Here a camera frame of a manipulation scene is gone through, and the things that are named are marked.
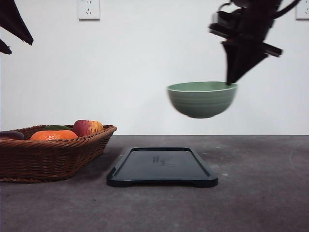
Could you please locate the black image-right gripper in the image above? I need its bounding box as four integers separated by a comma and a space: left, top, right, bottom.
209, 0, 283, 85

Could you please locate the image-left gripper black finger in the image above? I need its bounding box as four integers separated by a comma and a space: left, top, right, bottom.
0, 0, 34, 46
0, 39, 12, 54

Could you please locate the green ceramic bowl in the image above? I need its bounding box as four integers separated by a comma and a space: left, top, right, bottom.
167, 81, 238, 118

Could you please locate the brown wicker basket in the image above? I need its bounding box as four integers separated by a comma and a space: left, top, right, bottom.
0, 125, 117, 183

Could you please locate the dark purple fruit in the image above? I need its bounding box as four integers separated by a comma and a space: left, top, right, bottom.
0, 131, 24, 140

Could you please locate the green fruit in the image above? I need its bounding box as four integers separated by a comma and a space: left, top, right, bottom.
43, 125, 70, 130

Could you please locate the orange tangerine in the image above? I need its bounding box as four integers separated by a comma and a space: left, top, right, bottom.
30, 130, 78, 141

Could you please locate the red yellow apple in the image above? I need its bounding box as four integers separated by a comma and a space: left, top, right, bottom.
73, 120, 104, 136

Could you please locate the dark rectangular tray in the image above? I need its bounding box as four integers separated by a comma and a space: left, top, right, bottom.
107, 147, 218, 188

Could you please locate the black cable image-right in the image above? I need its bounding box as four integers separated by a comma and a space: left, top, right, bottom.
272, 0, 301, 19

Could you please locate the white wall socket right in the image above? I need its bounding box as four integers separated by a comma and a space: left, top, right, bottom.
296, 0, 309, 21

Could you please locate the white wall socket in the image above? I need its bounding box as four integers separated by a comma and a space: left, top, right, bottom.
296, 0, 309, 21
78, 0, 101, 22

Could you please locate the white wall socket left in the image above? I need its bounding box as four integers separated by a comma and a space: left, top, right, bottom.
78, 0, 101, 22

